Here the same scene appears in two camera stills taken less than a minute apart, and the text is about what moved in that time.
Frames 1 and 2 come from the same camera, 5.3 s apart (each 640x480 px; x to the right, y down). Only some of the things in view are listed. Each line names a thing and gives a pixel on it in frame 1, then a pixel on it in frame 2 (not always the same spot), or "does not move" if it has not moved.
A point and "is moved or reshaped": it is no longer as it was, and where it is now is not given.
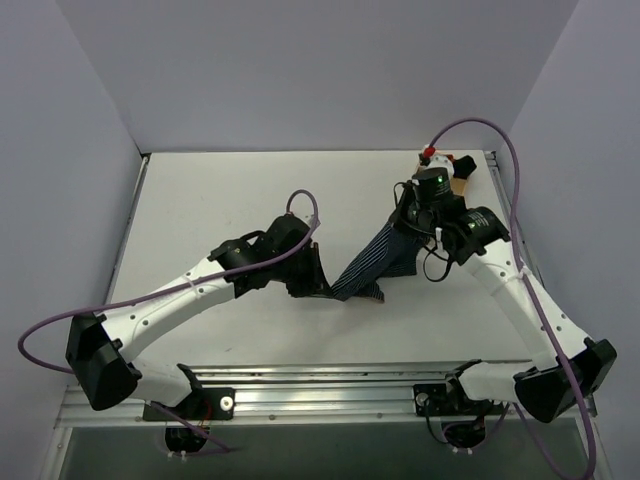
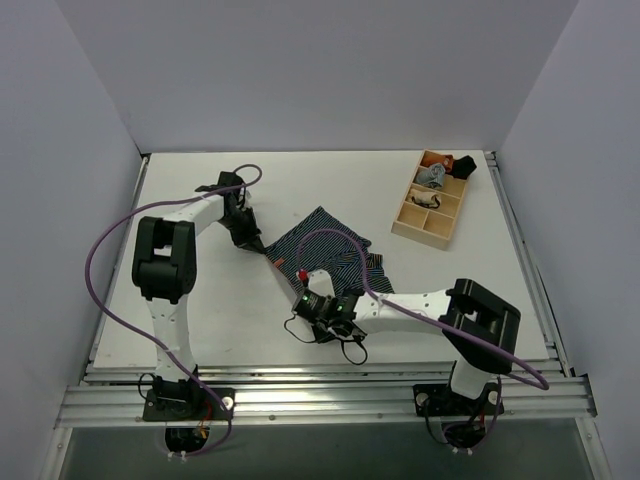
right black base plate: [444, 400] does not move
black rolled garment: [463, 167] does not move
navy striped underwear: [394, 253] is moved or reshaped
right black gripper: [405, 220] to [307, 304]
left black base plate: [201, 404] does not move
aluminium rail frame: [314, 393] does not move
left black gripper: [308, 265] to [245, 229]
